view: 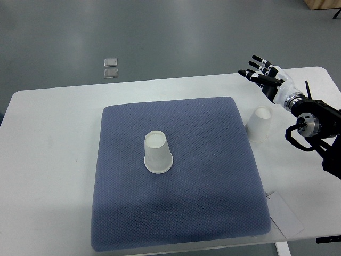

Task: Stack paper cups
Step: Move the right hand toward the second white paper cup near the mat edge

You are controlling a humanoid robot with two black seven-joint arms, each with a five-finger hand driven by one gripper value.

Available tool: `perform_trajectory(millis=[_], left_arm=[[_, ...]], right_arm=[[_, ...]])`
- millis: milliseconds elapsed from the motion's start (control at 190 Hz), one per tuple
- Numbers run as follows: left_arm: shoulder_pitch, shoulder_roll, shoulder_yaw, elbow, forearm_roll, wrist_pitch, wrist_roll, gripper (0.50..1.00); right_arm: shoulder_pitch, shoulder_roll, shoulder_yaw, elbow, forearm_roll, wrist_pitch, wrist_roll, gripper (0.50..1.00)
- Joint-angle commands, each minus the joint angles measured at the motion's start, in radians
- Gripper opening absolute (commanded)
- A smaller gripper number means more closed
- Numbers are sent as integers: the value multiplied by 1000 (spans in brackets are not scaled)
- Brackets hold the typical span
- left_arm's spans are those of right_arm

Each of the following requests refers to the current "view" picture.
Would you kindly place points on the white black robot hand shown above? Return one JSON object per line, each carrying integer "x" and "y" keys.
{"x": 273, "y": 81}

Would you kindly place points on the white paper cup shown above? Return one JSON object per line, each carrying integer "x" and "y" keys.
{"x": 158, "y": 158}
{"x": 258, "y": 125}

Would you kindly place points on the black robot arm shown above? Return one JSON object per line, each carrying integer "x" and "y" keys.
{"x": 317, "y": 129}

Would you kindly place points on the wooden box corner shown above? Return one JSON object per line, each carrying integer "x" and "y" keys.
{"x": 322, "y": 4}

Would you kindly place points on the black tripod foot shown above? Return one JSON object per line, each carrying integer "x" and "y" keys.
{"x": 337, "y": 14}

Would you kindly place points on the blue textured cushion mat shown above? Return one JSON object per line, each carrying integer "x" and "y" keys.
{"x": 212, "y": 191}

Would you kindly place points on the white paper tag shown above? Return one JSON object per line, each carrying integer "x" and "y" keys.
{"x": 282, "y": 216}

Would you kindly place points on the white table leg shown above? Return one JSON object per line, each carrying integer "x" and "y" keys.
{"x": 282, "y": 249}

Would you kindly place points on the upper metal floor plate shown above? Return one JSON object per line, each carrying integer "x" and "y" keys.
{"x": 110, "y": 62}

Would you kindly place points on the black table bracket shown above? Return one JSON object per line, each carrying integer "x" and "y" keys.
{"x": 329, "y": 239}

